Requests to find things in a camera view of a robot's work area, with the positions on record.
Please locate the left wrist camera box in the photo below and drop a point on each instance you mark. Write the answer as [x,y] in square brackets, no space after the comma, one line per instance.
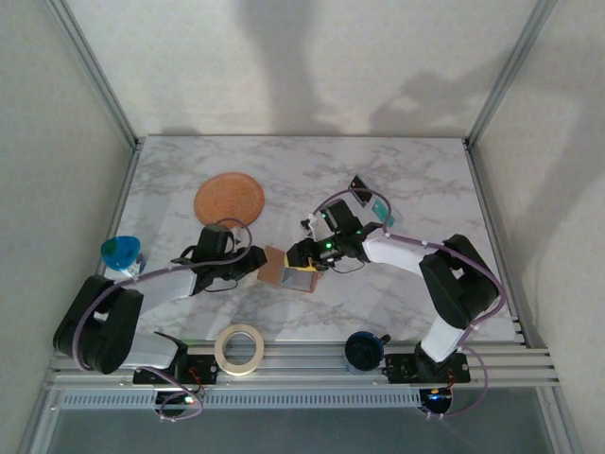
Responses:
[241,238]

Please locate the aluminium frame rail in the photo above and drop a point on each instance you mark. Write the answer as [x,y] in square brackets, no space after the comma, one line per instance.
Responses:
[302,366]

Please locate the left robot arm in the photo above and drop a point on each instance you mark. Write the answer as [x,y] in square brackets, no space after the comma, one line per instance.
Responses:
[108,326]

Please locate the aluminium frame post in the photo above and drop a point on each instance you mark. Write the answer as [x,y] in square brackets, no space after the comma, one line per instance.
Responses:
[513,71]
[94,71]

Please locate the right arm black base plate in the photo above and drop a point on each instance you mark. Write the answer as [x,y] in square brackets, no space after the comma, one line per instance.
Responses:
[399,369]

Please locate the blue green plastic cup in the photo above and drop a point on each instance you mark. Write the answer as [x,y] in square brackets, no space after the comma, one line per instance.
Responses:
[120,250]

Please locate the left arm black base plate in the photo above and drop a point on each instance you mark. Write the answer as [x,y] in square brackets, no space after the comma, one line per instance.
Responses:
[203,366]

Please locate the aluminium side rail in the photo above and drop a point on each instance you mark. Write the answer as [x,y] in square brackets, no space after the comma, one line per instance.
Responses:
[482,189]
[122,198]

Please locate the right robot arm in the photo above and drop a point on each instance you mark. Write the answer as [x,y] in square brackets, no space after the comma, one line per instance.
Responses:
[463,284]

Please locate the black controller board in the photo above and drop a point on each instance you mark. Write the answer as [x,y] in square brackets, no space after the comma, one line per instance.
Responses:
[182,399]
[437,399]

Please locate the cards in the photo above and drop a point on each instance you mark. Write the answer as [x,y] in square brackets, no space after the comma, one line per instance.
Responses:
[383,208]

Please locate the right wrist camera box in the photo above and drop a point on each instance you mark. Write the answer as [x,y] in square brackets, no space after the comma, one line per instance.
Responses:
[313,226]

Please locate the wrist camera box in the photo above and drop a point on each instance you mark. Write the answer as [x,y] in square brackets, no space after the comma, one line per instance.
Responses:
[313,226]
[241,238]

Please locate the dark blue mug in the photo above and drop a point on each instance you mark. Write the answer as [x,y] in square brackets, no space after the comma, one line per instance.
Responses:
[363,352]

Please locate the round cork mat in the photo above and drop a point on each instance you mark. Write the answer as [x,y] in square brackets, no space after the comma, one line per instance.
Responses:
[227,196]

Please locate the beige masking tape roll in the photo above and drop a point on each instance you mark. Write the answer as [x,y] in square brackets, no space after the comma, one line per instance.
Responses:
[221,359]

